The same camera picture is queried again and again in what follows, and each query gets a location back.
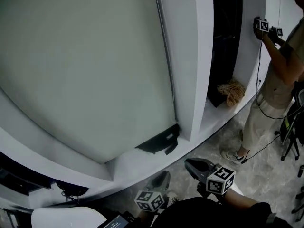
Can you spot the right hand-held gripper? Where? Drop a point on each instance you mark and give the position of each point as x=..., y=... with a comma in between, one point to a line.
x=219, y=180

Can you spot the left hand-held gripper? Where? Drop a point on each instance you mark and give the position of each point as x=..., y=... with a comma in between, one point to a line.
x=149, y=201

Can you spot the pale roller blind window covering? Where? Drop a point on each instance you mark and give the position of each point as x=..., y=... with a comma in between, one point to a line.
x=83, y=68

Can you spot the person's right forearm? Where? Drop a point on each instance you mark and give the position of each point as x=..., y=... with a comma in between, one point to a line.
x=237, y=197

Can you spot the person's pale sneaker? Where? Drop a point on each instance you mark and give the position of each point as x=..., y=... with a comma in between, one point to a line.
x=172, y=197

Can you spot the black device with screen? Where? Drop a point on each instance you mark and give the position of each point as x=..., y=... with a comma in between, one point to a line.
x=116, y=222

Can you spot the black flat plastic piece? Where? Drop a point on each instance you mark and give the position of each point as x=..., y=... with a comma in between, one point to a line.
x=161, y=140

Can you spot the person's black clothing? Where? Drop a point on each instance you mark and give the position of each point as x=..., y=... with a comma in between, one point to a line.
x=202, y=214

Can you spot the black rounded case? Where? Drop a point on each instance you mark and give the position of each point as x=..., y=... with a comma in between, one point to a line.
x=71, y=189

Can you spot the woven straw bag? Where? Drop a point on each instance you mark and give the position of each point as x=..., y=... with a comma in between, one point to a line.
x=234, y=91

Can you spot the white plastic chair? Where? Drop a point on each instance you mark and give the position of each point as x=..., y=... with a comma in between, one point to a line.
x=66, y=218

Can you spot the black tripod stand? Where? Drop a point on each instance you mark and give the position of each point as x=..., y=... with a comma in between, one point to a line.
x=291, y=136

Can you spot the black stand legs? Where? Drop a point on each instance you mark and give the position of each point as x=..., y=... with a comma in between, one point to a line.
x=299, y=205

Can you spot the dark low cabinet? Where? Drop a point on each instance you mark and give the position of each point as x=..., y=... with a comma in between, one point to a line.
x=16, y=177

